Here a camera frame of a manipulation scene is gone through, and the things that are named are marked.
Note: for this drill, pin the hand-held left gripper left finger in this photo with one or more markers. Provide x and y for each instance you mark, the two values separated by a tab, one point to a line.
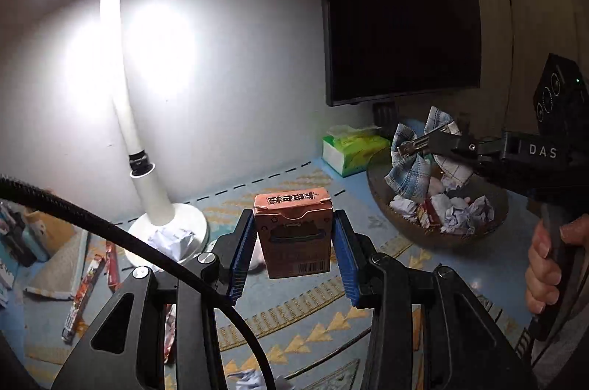
241	261

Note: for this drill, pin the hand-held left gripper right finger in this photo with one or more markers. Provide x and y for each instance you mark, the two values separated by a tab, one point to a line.
347	266

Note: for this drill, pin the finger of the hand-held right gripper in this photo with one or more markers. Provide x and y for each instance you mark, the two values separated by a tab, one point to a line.
464	144
490	171

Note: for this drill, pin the orange card box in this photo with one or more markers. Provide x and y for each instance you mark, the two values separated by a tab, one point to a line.
292	233

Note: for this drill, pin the brown glass bowl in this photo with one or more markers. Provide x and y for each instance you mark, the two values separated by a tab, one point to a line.
391	226

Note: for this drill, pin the blue checkered cloth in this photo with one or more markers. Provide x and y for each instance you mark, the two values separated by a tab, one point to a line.
409	174

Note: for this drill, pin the white paper ball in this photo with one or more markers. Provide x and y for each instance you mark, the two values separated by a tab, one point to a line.
172	240
467	217
441	202
248	381
404	206

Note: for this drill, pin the person's right hand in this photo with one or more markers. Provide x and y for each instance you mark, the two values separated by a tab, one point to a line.
540	275

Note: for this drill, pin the blue patterned woven mat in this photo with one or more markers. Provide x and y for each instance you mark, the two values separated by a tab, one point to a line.
299	316

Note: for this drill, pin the small red snack packet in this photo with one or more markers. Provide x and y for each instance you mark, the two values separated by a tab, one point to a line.
425	217

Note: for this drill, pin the green tissue pack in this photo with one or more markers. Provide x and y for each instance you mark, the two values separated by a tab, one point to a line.
349	153

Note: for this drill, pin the long red snack box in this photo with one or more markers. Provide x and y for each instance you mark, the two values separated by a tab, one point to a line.
112	266

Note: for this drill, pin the long red snack packet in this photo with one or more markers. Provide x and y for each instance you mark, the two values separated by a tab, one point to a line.
85	298

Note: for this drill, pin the white desk lamp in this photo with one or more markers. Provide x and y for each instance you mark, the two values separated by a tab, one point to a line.
122	95

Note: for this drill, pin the small teal device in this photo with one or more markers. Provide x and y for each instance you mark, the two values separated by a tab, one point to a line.
34	245

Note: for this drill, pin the black wall screen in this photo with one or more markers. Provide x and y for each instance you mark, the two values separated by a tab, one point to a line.
395	3

